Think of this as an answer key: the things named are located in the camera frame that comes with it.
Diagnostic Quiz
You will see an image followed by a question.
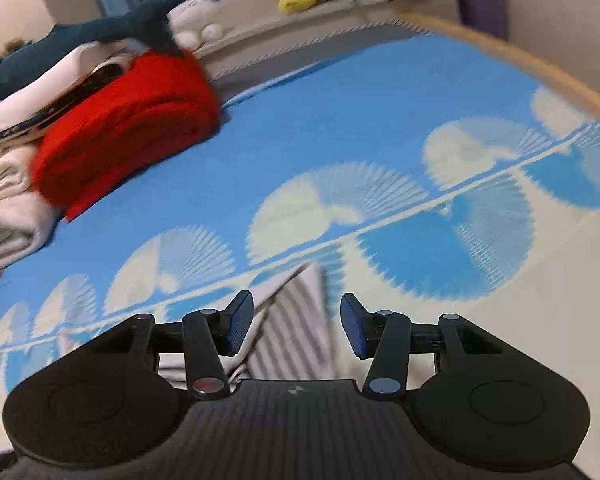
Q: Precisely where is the blue white patterned bedsheet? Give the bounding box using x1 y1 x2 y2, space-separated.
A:
0 35 600 406

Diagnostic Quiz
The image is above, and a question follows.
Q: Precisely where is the grey white striped garment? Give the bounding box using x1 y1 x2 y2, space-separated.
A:
157 261 354 392

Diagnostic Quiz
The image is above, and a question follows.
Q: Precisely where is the white window ledge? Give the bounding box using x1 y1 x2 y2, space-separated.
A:
195 0 424 76

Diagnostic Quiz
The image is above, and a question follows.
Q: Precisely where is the cream folded blanket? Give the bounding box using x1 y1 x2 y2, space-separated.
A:
0 42 135 271

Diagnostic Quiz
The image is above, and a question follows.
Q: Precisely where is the wooden bed frame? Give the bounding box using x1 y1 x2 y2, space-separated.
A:
396 12 600 120

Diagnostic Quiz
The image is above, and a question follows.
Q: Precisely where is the dark teal shark plush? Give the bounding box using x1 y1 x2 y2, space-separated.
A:
0 0 186 101

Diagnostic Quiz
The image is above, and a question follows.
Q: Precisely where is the red folded fleece blanket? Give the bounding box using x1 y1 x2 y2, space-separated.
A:
31 51 221 221

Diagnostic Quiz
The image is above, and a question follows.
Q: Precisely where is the white plush toy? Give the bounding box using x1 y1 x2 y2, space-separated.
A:
168 0 224 51

